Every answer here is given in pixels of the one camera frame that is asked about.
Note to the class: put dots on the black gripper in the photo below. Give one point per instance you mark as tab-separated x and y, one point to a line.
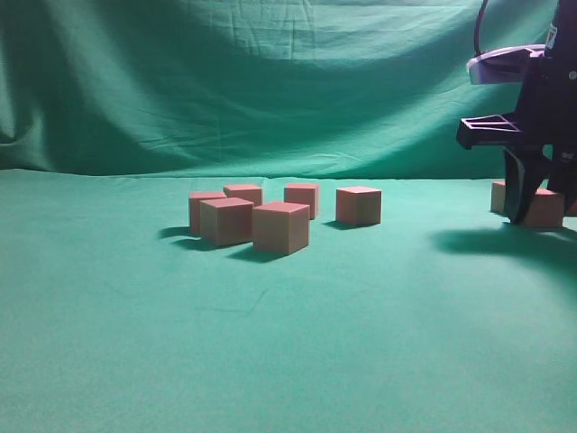
545	114

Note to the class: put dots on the pink cube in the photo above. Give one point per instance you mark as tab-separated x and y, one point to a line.
546	210
497	197
226	221

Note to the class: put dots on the pink cube placed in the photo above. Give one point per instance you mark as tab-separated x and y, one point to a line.
358	206
305	194
194	200
281	227
247	192

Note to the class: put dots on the green cloth backdrop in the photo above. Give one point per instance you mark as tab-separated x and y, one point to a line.
115	318

